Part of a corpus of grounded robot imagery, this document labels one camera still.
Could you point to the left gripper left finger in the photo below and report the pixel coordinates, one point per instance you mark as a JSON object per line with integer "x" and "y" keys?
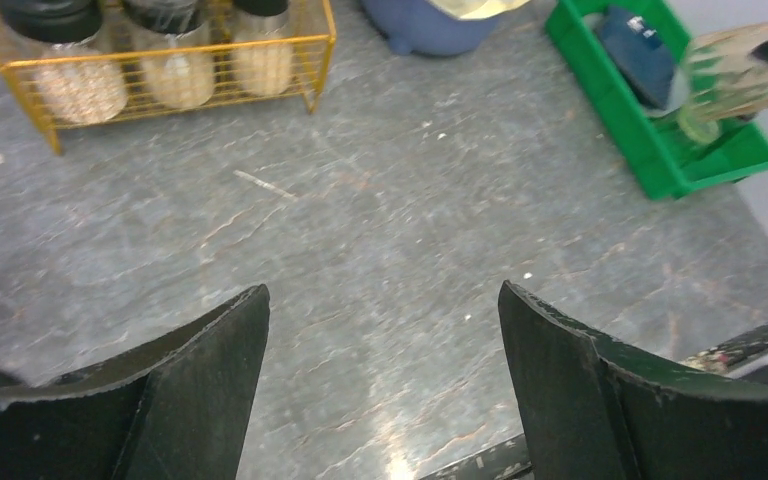
{"x": 176, "y": 407}

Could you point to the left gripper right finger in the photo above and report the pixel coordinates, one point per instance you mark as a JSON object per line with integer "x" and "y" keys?
{"x": 594, "y": 407}

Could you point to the amber glass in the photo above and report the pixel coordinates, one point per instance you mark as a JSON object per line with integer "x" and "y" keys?
{"x": 725, "y": 79}

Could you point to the blue ribbed dish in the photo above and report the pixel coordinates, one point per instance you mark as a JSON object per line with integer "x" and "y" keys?
{"x": 639, "y": 54}

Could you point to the black flip-cap spice jar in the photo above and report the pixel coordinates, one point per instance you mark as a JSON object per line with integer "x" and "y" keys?
{"x": 177, "y": 79}

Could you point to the black cap spice jar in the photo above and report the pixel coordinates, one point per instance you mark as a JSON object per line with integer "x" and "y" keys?
{"x": 75, "y": 83}

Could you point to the green glass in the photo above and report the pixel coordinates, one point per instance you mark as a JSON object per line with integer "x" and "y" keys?
{"x": 695, "y": 128}

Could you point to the green plastic tray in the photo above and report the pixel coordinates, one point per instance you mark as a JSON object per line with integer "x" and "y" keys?
{"x": 664, "y": 163}

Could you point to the bin with plastic liner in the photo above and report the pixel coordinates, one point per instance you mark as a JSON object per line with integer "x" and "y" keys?
{"x": 436, "y": 28}

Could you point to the yellow wire rack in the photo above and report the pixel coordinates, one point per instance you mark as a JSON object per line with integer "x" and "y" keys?
{"x": 311, "y": 32}

